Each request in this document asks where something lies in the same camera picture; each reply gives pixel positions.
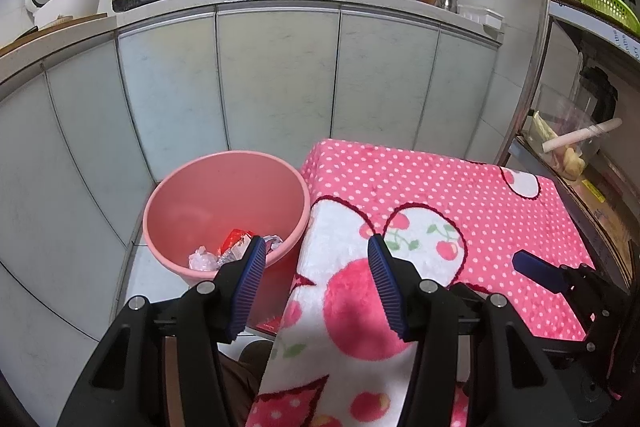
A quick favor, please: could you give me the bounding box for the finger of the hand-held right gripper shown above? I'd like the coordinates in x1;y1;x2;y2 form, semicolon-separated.
512;250;627;314

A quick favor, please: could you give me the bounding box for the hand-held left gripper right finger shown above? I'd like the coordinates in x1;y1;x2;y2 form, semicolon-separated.
367;234;581;427

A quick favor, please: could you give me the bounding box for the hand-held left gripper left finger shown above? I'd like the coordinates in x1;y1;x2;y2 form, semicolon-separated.
57;235;268;427

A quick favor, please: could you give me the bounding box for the red snack wrapper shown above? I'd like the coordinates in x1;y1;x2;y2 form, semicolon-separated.
218;228;254;261

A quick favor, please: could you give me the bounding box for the clear plastic bag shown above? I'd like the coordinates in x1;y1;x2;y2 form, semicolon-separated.
188;245;221;271

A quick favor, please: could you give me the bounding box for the pink plastic bucket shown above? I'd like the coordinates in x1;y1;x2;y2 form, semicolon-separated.
143;150;312;334

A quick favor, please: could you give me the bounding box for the person's brown trouser leg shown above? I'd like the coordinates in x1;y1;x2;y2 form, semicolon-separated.
219;341;274;427

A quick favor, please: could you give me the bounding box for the pink polka dot blanket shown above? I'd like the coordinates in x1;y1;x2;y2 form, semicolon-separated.
245;138;599;427

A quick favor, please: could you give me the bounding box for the clear plastic container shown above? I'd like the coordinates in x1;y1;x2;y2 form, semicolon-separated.
520;83;602;180

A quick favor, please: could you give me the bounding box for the black appliance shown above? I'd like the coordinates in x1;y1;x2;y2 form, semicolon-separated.
577;64;619;118

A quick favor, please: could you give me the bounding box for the white kitchen cabinet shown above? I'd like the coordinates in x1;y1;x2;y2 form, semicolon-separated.
0;0;504;343

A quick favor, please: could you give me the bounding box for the metal shelf rack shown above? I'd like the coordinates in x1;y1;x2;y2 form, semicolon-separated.
492;0;640;299

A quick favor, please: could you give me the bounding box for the white plastic tray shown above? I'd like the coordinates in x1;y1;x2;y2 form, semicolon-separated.
457;4;505;30

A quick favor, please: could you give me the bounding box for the green plastic basket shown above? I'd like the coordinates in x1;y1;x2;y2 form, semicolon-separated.
574;0;640;36

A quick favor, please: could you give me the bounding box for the wooden cutting board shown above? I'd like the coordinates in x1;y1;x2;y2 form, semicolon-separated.
0;12;109;58

